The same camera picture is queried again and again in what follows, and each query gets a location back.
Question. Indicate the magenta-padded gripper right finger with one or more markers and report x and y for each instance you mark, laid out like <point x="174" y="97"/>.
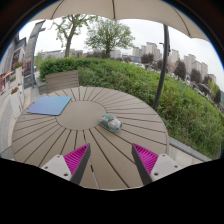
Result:
<point x="164" y="165"/>

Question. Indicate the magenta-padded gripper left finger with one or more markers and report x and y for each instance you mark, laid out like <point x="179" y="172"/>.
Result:
<point x="60" y="165"/>

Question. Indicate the transparent green computer mouse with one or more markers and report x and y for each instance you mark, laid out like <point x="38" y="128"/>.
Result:
<point x="111" y="123"/>

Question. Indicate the blue mouse pad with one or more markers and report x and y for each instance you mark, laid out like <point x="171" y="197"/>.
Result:
<point x="50" y="105"/>

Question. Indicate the green hedge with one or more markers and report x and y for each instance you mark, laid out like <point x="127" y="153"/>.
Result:
<point x="160" y="90"/>

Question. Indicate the white planter box with flowers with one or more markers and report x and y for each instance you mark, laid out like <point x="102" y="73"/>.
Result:
<point x="16" y="100"/>

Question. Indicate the brown slatted outdoor chair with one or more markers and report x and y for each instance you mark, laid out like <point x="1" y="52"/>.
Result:
<point x="62" y="81"/>

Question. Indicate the dark curved parasol pole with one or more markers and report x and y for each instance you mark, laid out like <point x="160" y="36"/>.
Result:
<point x="162" y="66"/>

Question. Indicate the dark tall sign pillar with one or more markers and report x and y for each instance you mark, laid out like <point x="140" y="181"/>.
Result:
<point x="30" y="53"/>

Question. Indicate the sparse-leaved tree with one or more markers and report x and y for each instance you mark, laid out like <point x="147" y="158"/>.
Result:
<point x="69" y="40"/>

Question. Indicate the full green tree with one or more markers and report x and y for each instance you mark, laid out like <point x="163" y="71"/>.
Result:
<point x="108" y="35"/>

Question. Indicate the beige parasol canopy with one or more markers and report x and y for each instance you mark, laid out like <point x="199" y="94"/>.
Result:
<point x="133" y="8"/>

